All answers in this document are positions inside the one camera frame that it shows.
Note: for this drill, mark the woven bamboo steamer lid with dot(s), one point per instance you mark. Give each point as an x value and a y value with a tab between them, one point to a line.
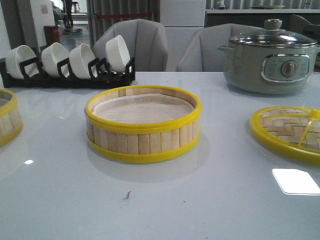
293	131

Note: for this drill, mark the bamboo steamer tier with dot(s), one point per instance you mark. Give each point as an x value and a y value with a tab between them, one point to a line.
147	142
11	122

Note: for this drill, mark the white steamer liner paper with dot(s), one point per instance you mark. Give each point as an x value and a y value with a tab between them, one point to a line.
143	109

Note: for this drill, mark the black dish rack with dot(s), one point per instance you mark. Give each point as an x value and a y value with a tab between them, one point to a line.
100	75

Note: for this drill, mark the right grey chair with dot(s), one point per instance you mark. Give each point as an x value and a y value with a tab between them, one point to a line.
201	53

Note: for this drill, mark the grey chair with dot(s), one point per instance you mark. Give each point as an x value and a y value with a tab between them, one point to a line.
146	41
201	53

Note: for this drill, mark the left grey chair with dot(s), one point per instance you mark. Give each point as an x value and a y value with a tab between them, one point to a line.
146	41

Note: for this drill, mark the white bowl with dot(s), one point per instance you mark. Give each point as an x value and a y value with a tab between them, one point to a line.
14	57
117	54
79	58
51	56

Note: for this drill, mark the white cabinet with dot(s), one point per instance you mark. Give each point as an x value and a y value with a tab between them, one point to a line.
181	19

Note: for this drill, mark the green electric cooking pot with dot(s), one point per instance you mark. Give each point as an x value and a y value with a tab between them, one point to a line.
268	70

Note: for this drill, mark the red fire extinguisher box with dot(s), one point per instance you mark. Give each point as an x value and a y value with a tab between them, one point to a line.
51	33

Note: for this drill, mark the glass pot lid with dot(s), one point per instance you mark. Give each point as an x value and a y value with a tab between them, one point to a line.
273	36

